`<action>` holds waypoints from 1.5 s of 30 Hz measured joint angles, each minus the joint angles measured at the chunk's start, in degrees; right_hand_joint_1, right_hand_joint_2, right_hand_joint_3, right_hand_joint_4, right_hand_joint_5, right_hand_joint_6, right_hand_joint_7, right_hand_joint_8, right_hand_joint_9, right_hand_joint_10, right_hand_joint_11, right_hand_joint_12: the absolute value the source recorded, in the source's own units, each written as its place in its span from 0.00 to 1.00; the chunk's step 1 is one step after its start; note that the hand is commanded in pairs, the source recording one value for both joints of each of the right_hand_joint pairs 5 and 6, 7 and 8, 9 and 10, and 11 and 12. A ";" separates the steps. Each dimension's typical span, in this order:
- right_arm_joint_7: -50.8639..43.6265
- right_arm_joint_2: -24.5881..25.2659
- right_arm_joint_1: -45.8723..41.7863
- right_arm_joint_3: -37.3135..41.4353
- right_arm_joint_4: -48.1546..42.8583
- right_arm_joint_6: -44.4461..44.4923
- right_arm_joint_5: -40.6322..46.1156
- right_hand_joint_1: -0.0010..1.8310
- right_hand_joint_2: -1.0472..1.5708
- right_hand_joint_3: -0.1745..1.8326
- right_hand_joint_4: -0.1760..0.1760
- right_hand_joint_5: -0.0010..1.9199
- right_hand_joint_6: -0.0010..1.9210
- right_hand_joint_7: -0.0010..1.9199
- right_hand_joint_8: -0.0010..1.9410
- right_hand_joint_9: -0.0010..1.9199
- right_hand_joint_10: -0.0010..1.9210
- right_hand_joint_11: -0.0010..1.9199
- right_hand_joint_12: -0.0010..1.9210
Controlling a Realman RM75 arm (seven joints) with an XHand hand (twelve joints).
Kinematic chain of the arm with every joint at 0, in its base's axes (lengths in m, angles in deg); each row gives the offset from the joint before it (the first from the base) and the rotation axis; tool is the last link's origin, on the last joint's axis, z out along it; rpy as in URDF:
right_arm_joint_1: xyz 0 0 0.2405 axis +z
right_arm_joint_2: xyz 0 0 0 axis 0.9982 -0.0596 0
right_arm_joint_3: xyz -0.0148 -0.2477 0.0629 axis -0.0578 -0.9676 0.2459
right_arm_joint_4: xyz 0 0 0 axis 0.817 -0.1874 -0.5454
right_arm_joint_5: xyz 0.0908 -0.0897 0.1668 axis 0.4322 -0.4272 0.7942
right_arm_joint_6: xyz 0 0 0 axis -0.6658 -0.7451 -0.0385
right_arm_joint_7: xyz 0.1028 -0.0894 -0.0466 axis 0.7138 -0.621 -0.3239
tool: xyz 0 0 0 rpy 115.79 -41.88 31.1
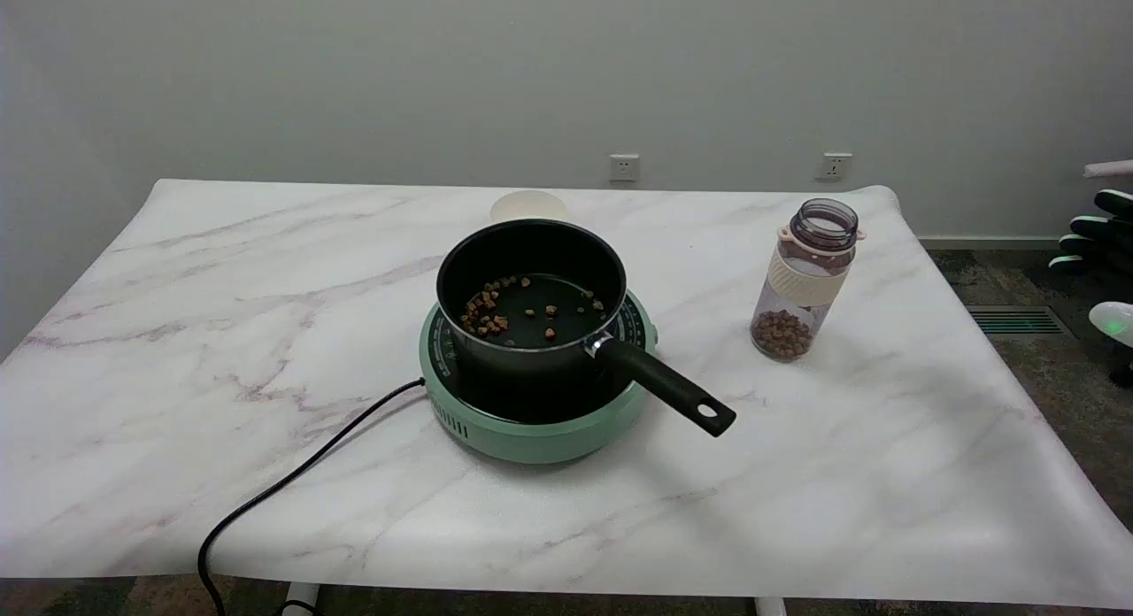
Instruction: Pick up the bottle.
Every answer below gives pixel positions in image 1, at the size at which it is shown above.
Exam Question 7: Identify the loose brown food pellets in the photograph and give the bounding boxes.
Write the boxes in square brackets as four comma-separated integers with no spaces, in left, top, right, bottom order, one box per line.
[459,276,608,343]

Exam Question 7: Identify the green induction cooker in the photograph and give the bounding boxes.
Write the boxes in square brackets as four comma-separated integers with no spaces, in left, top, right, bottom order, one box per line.
[419,289,659,465]

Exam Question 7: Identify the black saucepan with handle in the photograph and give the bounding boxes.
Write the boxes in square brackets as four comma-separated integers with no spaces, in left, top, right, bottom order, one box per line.
[435,219,737,438]

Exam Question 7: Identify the clear bottle with cream sleeve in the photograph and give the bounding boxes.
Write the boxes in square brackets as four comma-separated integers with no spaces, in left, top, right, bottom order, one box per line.
[750,198,866,363]

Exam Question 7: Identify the heap of brown pellets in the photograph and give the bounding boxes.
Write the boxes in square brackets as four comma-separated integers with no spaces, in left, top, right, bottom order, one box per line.
[751,309,813,360]

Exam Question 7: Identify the marble pattern table cover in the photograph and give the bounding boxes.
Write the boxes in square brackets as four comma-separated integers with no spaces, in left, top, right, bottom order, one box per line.
[0,179,1133,610]

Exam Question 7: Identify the black power cable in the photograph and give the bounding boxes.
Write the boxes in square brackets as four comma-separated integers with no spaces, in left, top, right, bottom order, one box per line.
[197,378,428,616]

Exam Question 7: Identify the metal floor vent grille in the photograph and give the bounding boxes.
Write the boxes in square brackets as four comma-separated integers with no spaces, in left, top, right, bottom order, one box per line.
[967,306,1067,337]

